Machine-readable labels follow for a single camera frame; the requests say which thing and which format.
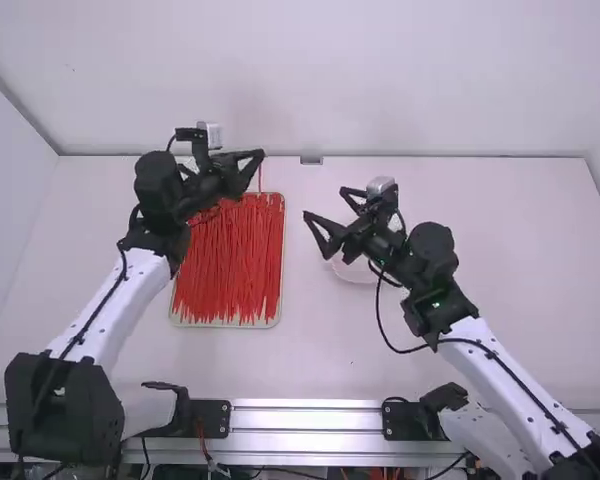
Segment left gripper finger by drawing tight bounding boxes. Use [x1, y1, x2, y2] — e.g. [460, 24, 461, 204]
[226, 159, 262, 200]
[213, 147, 268, 169]

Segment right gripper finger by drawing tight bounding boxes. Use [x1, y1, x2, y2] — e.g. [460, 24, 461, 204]
[339, 185, 370, 218]
[302, 210, 351, 262]

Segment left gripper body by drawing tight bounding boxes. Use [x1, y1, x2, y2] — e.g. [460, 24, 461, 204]
[178, 154, 247, 202]

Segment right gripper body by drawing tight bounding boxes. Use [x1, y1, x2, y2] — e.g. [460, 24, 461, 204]
[341, 208, 407, 266]

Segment white dish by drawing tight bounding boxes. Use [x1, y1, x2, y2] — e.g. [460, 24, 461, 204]
[321, 251, 377, 287]

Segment pale tray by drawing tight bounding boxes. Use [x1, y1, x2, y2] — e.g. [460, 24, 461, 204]
[167, 190, 288, 332]

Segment silver rails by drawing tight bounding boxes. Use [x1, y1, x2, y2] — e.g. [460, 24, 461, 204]
[0, 396, 600, 469]

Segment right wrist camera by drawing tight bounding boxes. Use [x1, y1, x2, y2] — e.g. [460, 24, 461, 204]
[365, 175, 400, 203]

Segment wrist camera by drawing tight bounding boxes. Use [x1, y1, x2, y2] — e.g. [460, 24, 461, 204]
[365, 175, 400, 203]
[195, 120, 225, 150]

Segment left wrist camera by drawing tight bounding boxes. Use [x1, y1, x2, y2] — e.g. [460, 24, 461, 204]
[195, 120, 225, 150]

